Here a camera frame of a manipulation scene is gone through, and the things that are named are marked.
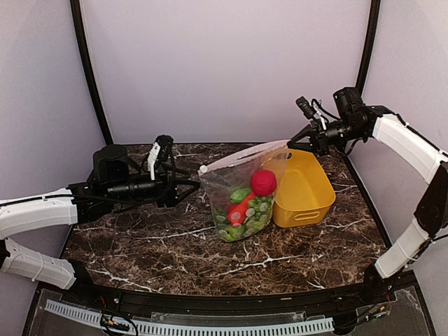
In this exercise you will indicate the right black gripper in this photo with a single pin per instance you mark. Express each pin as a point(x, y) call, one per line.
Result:
point(323, 145)

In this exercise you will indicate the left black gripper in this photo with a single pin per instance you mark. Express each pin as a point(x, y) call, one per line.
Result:
point(169, 183)

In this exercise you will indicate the yellow plastic basket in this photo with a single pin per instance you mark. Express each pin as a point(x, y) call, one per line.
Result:
point(305, 194)

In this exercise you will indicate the green toy cucumber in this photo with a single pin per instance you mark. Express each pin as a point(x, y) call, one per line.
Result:
point(240, 195)

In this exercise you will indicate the clear zip top bag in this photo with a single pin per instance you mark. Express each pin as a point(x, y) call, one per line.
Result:
point(222, 177)

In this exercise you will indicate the red toy tomato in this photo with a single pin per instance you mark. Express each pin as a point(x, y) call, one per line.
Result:
point(263, 183)

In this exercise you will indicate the red toy chili pepper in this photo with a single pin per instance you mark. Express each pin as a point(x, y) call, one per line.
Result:
point(237, 214)

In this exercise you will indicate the green toy grapes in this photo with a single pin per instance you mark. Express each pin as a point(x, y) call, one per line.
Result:
point(259, 212)

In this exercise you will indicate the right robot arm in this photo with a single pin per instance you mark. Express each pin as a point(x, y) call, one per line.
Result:
point(356, 121)

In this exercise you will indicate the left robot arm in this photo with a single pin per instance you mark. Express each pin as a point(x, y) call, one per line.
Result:
point(116, 179)

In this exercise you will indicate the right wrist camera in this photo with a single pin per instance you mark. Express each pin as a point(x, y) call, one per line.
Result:
point(310, 112)

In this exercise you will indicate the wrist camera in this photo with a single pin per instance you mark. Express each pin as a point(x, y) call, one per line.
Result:
point(310, 112)
point(159, 153)

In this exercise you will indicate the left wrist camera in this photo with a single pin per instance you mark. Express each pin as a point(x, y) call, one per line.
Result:
point(159, 153)

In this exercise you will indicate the right black frame post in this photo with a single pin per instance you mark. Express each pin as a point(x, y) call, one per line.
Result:
point(368, 46)

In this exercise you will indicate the black frame post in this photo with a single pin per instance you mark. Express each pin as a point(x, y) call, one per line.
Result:
point(368, 46)
point(82, 42)

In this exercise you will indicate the black front rail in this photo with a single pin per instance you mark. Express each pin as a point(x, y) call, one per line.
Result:
point(330, 302)

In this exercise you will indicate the white slotted cable duct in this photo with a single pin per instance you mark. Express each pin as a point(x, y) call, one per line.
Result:
point(188, 324)

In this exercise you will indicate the left black frame post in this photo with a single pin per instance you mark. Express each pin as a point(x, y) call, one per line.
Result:
point(82, 42)

